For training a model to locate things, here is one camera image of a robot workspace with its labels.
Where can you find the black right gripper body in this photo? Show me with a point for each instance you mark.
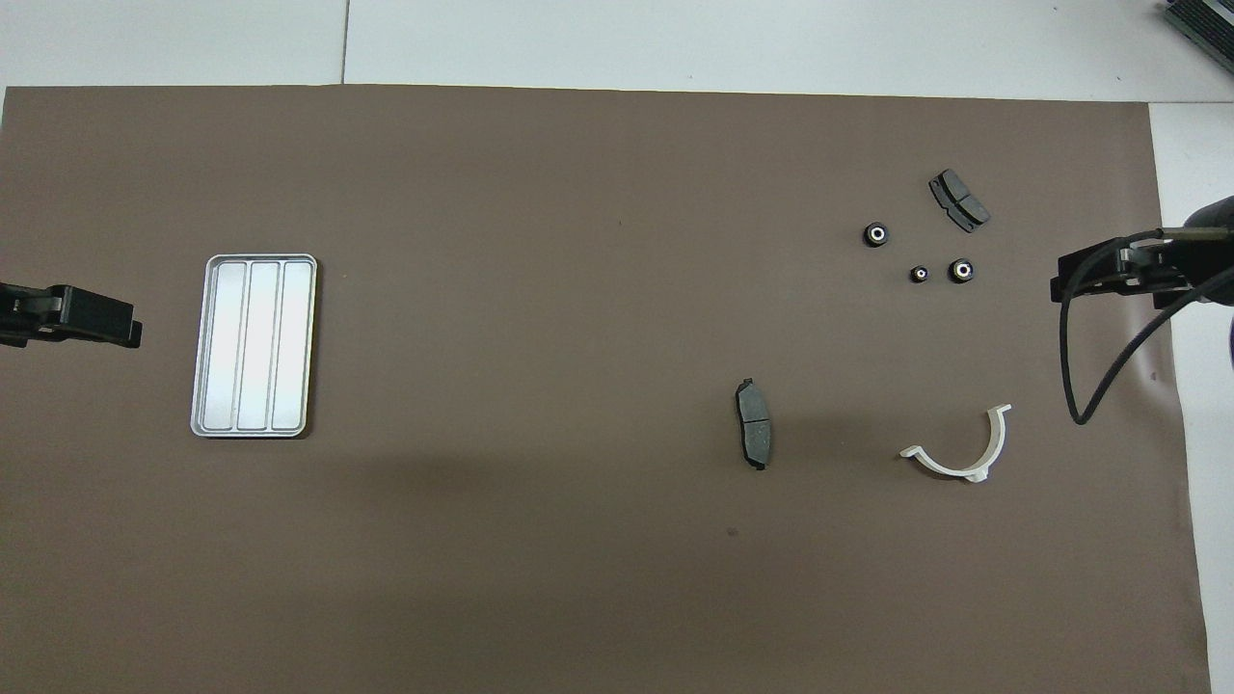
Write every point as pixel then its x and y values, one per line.
pixel 1205 260

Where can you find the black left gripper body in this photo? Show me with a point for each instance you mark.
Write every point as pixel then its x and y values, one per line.
pixel 39 313

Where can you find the small black bearing gear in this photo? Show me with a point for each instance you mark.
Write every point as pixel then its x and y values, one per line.
pixel 920 274

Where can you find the silver metal compartment tray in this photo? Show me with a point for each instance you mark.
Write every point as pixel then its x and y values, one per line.
pixel 260 337

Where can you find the dark grey brake pad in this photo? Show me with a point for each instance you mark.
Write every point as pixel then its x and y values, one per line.
pixel 959 200
pixel 754 429

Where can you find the dark ribbed metal device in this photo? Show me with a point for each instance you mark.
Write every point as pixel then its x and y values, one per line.
pixel 1210 24

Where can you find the large brown table mat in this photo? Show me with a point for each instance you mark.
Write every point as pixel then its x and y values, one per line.
pixel 617 193

